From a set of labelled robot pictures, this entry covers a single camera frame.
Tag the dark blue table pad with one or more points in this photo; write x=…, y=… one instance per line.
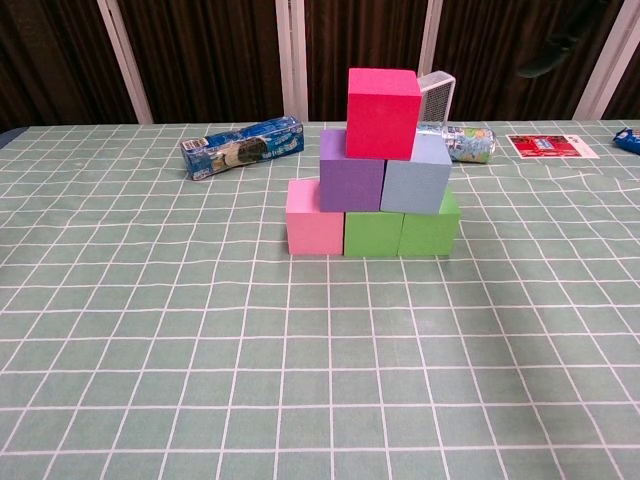
x=9, y=135

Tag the dark brown curtain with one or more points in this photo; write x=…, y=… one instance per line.
x=210, y=60

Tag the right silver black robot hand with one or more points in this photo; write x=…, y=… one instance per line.
x=547, y=57

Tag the small dark blue cookie packet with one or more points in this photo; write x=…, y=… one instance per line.
x=630, y=140

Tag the purple foam cube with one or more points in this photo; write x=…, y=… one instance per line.
x=350, y=182

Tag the pink foam cube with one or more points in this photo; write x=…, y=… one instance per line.
x=307, y=230

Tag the red white printed card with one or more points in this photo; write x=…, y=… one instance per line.
x=545, y=146

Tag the red foam cube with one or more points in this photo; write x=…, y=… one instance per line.
x=382, y=120

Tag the light blue foam cube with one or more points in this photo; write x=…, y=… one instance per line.
x=412, y=185

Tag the long blue cookie package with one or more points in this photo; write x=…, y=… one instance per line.
x=240, y=147

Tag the green foam cube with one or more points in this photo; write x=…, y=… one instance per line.
x=430, y=232
x=372, y=232

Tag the green checked tablecloth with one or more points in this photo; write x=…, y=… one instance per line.
x=320, y=375

